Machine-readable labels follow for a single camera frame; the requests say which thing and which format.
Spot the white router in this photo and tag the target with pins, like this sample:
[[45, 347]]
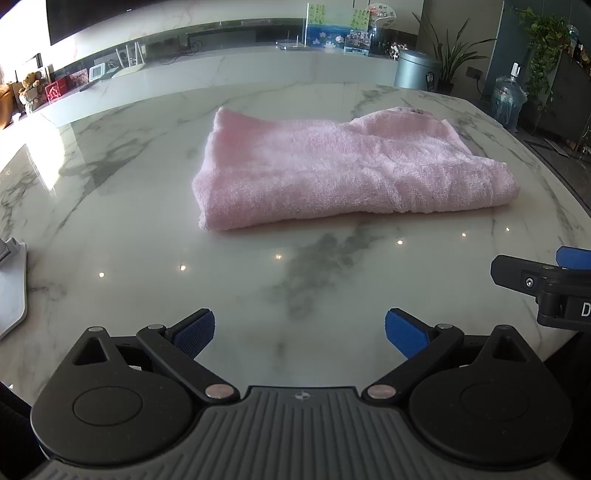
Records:
[[131, 62]]

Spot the brown round pot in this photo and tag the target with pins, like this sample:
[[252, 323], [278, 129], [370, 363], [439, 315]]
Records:
[[6, 106]]

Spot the trailing ivy plant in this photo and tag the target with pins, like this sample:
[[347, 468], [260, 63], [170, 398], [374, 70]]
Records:
[[545, 50]]

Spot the red box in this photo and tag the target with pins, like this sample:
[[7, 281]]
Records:
[[57, 90]]

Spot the clear acrylic stand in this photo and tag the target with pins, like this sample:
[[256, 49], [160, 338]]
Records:
[[292, 45]]

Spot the small white clock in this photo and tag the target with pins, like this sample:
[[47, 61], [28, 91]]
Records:
[[98, 73]]

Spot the silver trash bin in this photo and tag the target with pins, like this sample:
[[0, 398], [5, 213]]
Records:
[[415, 71]]

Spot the white marble sideboard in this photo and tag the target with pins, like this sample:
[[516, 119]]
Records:
[[231, 69]]

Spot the long-leaf potted plant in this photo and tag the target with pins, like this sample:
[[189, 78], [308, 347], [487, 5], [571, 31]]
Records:
[[450, 60]]

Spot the grey metal stand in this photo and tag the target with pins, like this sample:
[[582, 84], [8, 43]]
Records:
[[11, 295]]

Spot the blue water jug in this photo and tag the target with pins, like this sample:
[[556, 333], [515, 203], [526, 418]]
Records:
[[507, 101]]

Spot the black and white figurine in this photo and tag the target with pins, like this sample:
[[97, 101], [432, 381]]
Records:
[[395, 50]]

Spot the pink photo frame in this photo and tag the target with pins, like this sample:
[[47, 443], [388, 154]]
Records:
[[77, 79]]

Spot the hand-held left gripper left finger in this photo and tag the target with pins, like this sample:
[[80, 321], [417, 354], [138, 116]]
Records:
[[196, 330]]

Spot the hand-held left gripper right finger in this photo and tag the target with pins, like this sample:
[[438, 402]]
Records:
[[406, 332]]

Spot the wall power outlet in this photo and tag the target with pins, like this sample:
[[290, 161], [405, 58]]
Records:
[[473, 72]]

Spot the row of glass jars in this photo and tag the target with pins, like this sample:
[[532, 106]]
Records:
[[579, 44]]

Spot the black television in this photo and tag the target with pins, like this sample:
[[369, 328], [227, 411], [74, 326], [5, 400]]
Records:
[[97, 18]]

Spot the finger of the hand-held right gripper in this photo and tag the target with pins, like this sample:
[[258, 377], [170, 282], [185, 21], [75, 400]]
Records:
[[515, 273], [576, 258]]

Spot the round paper fan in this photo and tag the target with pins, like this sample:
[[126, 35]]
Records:
[[382, 14]]

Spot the small photo calendar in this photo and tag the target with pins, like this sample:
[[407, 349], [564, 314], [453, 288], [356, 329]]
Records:
[[356, 44]]

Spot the grey cabinet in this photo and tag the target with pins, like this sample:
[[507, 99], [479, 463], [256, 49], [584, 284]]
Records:
[[570, 101]]

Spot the lotus pond painting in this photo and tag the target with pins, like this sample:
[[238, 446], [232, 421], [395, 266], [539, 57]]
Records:
[[332, 25]]

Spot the teddy bear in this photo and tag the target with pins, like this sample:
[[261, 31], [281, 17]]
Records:
[[31, 90]]

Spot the pink towel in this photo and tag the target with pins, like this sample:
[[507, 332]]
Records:
[[323, 170]]

